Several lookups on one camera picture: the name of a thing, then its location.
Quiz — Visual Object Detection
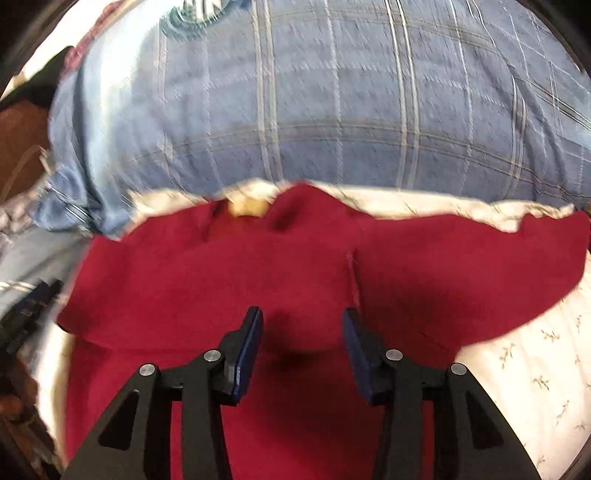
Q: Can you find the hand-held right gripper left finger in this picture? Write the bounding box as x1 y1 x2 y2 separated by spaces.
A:
62 306 265 480

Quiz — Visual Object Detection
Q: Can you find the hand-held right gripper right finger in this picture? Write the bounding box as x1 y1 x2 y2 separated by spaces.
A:
341 308 542 480

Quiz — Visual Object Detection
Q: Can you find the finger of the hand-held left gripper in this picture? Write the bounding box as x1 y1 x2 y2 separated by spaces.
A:
0 278 65 356

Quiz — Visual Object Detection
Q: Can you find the red knit garment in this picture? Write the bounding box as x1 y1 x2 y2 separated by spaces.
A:
55 182 587 480

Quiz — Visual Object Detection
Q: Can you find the grey striped cloth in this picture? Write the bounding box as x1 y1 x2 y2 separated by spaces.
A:
0 203 95 333

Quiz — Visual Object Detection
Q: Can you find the brown wooden furniture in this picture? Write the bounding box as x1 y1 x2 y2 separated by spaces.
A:
0 104 56 199

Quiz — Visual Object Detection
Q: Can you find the cream leaf-print pillow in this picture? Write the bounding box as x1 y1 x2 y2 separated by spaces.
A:
39 178 591 476

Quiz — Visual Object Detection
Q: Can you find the blue plaid pillow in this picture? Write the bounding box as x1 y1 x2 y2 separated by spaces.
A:
34 0 591 241

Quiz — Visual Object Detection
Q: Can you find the teal printed cloth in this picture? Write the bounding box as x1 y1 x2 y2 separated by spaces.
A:
157 0 262 43

